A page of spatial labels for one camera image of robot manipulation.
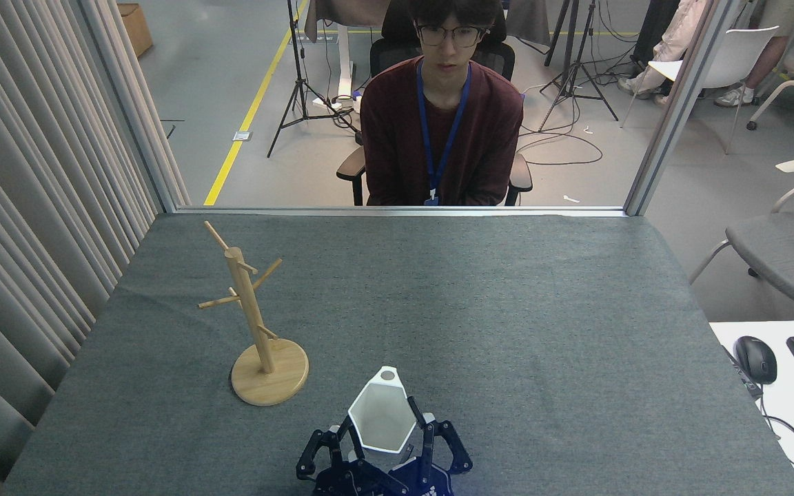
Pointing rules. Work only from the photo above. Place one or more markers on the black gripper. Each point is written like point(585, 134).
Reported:
point(369, 482)

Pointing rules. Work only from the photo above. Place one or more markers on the white hexagonal cup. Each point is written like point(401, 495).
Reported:
point(380, 420)

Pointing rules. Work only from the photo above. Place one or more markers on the wooden cup rack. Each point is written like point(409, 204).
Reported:
point(269, 382)

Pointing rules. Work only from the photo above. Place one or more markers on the metal floor outlet plate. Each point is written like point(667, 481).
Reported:
point(242, 136)

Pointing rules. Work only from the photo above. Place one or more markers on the white power strip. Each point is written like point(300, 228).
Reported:
point(342, 102)

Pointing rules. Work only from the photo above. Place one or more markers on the white standing desk leg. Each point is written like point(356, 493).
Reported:
point(344, 62)

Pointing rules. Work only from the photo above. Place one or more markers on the black tripod stand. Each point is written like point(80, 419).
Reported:
point(579, 62)
point(298, 69)

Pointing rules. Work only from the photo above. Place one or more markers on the black computer mouse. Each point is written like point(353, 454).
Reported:
point(757, 359)

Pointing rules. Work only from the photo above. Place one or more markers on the black office chair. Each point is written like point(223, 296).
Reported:
point(507, 62)

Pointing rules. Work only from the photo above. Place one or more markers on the black-framed glasses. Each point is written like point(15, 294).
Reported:
point(449, 36)

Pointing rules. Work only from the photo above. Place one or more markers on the beige pleated curtain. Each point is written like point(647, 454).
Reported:
point(25, 207)

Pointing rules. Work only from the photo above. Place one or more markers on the grey cushioned chair with armrest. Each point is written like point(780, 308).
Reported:
point(790, 255)

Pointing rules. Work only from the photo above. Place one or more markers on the cardboard box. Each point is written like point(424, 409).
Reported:
point(136, 27)

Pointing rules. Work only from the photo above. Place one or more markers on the seated background person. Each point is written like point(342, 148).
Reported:
point(769, 55)
point(676, 38)

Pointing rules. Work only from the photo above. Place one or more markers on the white plastic chair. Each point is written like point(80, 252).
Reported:
point(741, 58)

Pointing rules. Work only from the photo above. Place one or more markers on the silver table edge rail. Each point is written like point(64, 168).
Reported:
point(300, 211)

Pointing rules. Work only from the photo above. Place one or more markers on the silver frame post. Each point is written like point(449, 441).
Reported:
point(128, 103)
point(679, 103)

